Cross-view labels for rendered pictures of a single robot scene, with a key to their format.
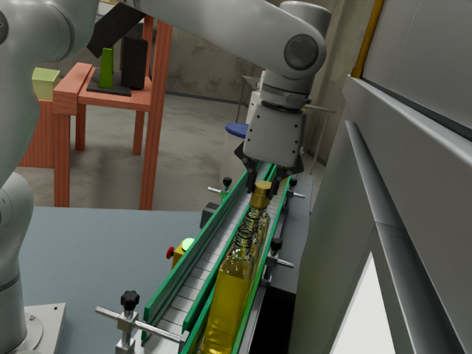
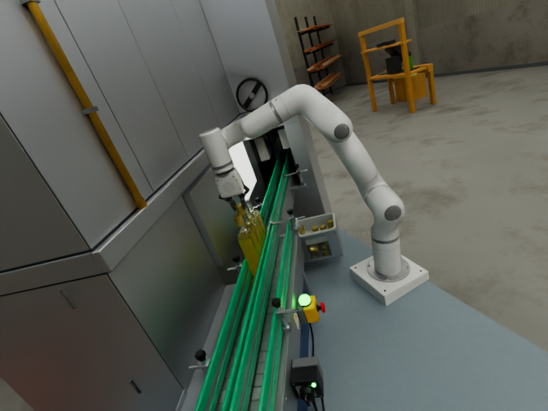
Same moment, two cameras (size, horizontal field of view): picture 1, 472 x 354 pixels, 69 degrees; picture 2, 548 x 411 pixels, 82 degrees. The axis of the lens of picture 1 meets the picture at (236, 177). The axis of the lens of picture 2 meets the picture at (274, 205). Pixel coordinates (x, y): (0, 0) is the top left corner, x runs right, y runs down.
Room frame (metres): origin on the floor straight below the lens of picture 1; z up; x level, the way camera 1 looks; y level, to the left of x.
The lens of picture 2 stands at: (1.80, 0.18, 1.82)
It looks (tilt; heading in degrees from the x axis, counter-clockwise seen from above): 24 degrees down; 185
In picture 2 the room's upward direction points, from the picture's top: 20 degrees counter-clockwise
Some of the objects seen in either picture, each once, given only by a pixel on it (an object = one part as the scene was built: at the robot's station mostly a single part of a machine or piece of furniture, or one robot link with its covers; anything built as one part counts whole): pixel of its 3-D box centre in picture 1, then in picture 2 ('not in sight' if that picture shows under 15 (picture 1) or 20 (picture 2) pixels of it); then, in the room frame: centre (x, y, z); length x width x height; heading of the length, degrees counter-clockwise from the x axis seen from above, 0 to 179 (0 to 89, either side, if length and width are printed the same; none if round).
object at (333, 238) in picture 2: not in sight; (313, 239); (0.33, 0.20, 0.92); 0.27 x 0.17 x 0.15; 80
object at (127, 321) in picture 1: (140, 329); (288, 222); (0.43, 0.11, 1.12); 0.17 x 0.03 x 0.12; 80
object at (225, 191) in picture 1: (217, 194); (289, 315); (1.03, 0.05, 1.11); 0.07 x 0.04 x 0.13; 80
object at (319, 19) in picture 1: (296, 48); (215, 147); (0.61, -0.05, 1.60); 0.09 x 0.08 x 0.13; 179
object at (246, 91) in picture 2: not in sight; (252, 95); (-0.39, 0.10, 1.66); 0.21 x 0.05 x 0.21; 80
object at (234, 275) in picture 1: (229, 302); (258, 229); (0.49, -0.03, 1.16); 0.06 x 0.06 x 0.21; 79
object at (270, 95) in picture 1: (285, 97); (223, 166); (0.61, -0.06, 1.52); 0.09 x 0.08 x 0.03; 79
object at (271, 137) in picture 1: (275, 130); (229, 181); (0.61, -0.05, 1.46); 0.10 x 0.07 x 0.11; 79
